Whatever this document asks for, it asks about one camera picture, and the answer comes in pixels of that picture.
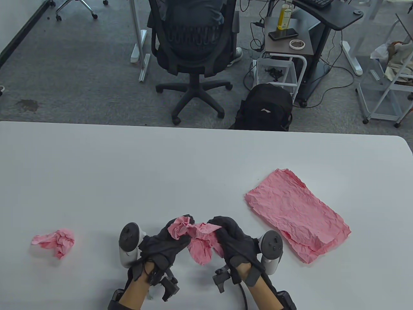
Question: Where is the person's left forearm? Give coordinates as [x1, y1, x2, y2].
[119, 262, 155, 310]

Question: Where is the black hand controller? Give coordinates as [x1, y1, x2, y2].
[257, 230, 284, 275]
[119, 222, 146, 268]

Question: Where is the yellow liquid bottle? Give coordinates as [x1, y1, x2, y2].
[277, 0, 293, 31]

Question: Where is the black standing desk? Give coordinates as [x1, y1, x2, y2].
[292, 0, 364, 109]

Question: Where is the person's left hand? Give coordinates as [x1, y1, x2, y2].
[139, 214, 196, 275]

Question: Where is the chrome base office chair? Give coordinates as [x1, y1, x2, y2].
[55, 0, 109, 21]

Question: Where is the black smartphone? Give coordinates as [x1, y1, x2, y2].
[268, 28, 299, 41]

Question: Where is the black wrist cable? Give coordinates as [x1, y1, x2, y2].
[237, 281, 250, 310]

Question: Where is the white wheeled shelf cart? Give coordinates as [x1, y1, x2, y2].
[356, 13, 413, 128]

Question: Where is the white desk leg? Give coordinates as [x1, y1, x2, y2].
[129, 0, 151, 83]
[341, 0, 386, 77]

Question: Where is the black mesh office chair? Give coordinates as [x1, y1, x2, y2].
[147, 0, 242, 126]

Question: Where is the grey side table white frame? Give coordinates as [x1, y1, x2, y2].
[255, 16, 315, 102]

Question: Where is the black backpack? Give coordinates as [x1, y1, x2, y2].
[229, 83, 293, 131]

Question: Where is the black right hand controller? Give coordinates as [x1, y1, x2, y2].
[257, 230, 284, 275]

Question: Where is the black left hand controller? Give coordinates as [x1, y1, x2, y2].
[119, 222, 146, 268]

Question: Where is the person's right hand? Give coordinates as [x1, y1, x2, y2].
[206, 216, 267, 275]

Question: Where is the person's right forearm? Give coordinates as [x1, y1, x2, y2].
[241, 264, 278, 310]

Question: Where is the beige cloth bundle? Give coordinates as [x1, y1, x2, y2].
[370, 40, 413, 84]

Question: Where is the small black gadget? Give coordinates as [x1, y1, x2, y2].
[265, 67, 284, 81]

